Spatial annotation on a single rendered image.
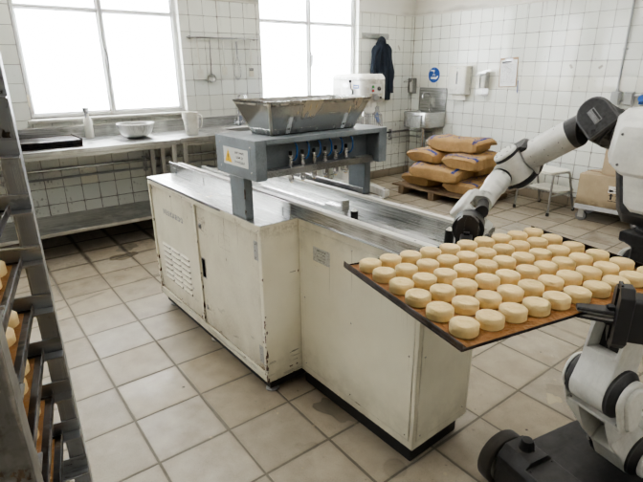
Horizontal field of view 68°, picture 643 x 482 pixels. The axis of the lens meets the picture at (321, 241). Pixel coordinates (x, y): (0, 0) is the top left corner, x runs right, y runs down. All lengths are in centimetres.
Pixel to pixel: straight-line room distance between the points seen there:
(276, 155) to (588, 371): 135
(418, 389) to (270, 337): 71
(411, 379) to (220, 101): 415
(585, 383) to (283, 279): 119
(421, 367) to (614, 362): 60
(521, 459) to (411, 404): 39
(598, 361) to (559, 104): 460
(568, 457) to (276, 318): 122
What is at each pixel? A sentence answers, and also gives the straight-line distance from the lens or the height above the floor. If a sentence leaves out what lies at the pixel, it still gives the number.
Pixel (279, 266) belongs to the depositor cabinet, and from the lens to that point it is 207.
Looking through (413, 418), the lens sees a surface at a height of 24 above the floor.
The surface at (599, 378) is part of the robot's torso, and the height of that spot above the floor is 63.
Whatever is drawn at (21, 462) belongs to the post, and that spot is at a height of 108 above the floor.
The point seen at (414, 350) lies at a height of 51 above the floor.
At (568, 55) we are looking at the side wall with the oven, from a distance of 593.
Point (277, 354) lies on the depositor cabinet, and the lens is 225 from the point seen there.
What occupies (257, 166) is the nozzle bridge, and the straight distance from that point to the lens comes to 190.
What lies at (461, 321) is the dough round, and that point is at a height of 102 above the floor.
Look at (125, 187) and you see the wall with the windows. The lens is 513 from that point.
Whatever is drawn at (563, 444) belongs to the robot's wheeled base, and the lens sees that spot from 205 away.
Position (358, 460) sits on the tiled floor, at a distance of 206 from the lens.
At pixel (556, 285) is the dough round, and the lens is 108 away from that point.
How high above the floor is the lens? 143
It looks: 20 degrees down
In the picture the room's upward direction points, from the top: 1 degrees counter-clockwise
